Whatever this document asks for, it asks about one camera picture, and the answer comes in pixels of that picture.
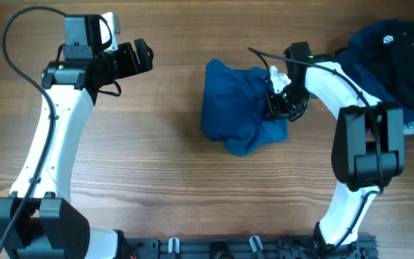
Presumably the left black cable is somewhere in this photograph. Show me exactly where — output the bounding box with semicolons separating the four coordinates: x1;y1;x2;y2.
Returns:
0;5;68;259

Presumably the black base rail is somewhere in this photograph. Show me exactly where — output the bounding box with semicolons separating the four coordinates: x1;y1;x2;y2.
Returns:
127;235;379;259

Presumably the blue polo shirt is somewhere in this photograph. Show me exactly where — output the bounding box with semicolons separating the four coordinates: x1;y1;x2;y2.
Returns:
200;59;288;156

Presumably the navy blue folded garment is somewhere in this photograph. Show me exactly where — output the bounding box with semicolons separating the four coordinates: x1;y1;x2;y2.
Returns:
336;19;414;124

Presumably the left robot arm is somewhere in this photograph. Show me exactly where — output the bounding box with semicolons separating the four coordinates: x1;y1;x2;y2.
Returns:
0;12;154;258

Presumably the black cable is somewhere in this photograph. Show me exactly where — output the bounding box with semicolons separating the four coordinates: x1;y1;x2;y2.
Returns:
247;46;385;253
0;5;68;259

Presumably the right black cable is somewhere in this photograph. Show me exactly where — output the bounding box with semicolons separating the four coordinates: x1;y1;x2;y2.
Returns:
247;46;385;253

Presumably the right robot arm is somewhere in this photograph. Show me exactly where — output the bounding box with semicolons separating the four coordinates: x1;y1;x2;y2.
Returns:
264;42;405;258

